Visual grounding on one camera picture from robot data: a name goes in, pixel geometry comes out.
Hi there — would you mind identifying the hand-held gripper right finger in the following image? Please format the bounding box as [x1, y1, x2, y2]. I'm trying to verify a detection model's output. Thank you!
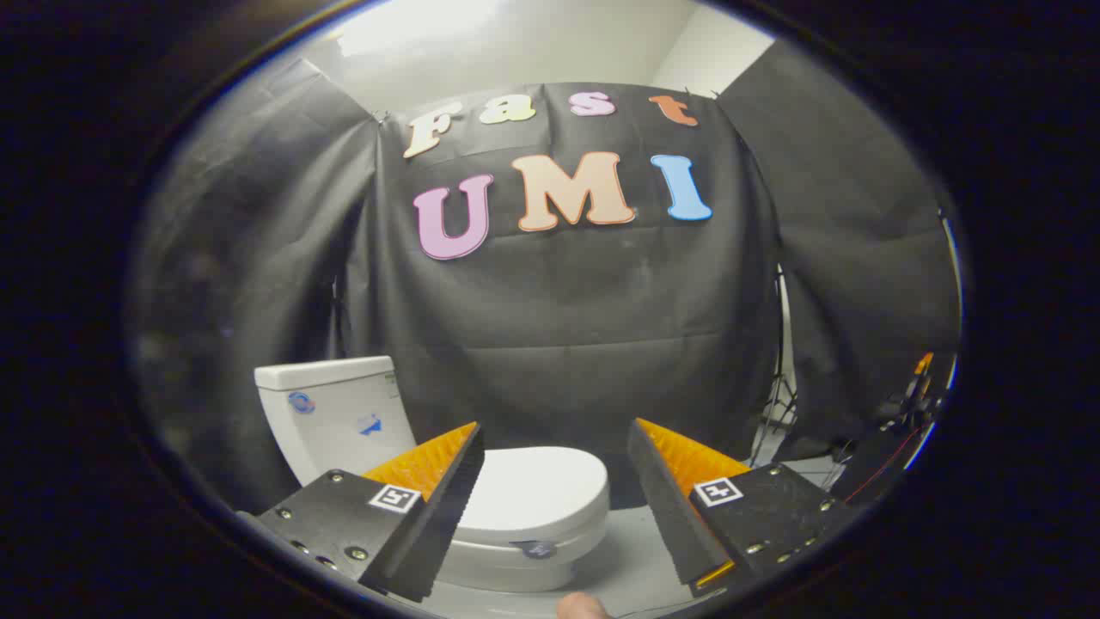
[627, 418, 862, 598]

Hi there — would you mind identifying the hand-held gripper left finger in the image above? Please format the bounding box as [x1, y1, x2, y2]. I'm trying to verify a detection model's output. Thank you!
[236, 421, 485, 603]

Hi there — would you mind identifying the white toilet lid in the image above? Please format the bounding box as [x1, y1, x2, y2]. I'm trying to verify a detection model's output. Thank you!
[449, 445, 611, 536]

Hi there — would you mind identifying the white toilet seat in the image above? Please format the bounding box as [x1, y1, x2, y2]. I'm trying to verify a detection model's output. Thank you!
[447, 503, 611, 564]

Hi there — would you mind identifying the white toilet bowl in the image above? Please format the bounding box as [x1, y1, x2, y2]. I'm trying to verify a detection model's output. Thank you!
[430, 537, 602, 594]

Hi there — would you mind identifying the black backdrop cloth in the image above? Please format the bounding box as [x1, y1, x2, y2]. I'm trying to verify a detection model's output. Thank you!
[129, 39, 962, 517]

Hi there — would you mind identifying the red cable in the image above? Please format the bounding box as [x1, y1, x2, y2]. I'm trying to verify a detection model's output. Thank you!
[866, 421, 936, 506]

